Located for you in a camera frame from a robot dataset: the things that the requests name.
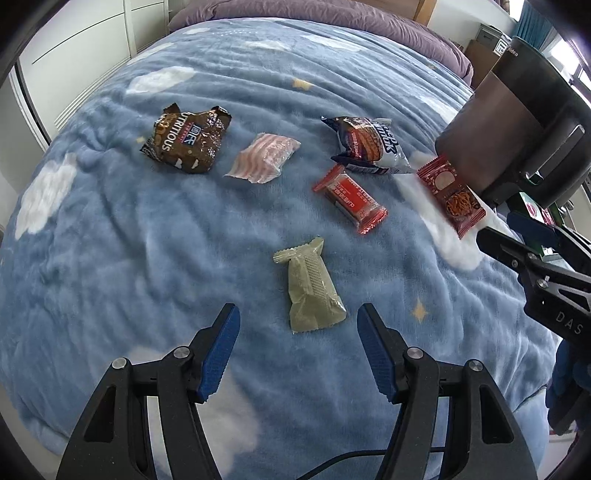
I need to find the dark red noodle snack packet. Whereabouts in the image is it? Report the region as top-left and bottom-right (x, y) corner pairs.
(417, 156), (486, 239)

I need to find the olive green snack packet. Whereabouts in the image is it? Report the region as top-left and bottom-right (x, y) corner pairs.
(273, 237), (348, 333)

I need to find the small red orange candy bar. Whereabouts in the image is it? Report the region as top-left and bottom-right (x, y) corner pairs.
(312, 165), (388, 235)

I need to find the blue white chip snack bag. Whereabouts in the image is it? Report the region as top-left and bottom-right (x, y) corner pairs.
(322, 116), (415, 175)

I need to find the pink striped candy packet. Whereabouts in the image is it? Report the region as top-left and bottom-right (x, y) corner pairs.
(225, 132), (301, 184)

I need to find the brown nutritious snack bag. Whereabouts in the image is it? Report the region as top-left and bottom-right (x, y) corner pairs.
(140, 103), (232, 174)

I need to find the blue gloved right hand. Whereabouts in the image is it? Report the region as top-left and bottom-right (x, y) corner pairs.
(546, 340), (590, 435)

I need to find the green tray box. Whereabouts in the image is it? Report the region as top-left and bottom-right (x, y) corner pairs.
(519, 192), (555, 225)

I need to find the brown black electric kettle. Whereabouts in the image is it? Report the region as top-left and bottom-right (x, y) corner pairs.
(436, 37), (590, 208)

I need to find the wooden drawer cabinet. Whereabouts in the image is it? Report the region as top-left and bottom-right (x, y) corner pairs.
(465, 40), (500, 89)

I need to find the grey printer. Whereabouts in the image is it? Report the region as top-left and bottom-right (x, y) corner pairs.
(476, 24), (512, 56)

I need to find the blue cloud blanket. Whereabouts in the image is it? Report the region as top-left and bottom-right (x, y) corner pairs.
(1, 18), (557, 479)

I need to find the wooden headboard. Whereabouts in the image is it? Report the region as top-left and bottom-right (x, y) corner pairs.
(413, 0), (437, 26)

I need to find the purple duvet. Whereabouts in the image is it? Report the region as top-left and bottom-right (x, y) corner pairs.
(168, 0), (474, 84)

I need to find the white wardrobe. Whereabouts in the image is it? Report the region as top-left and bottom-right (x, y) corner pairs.
(9, 0), (169, 150)

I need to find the black cable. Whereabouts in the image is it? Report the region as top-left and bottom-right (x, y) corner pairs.
(303, 444), (449, 480)

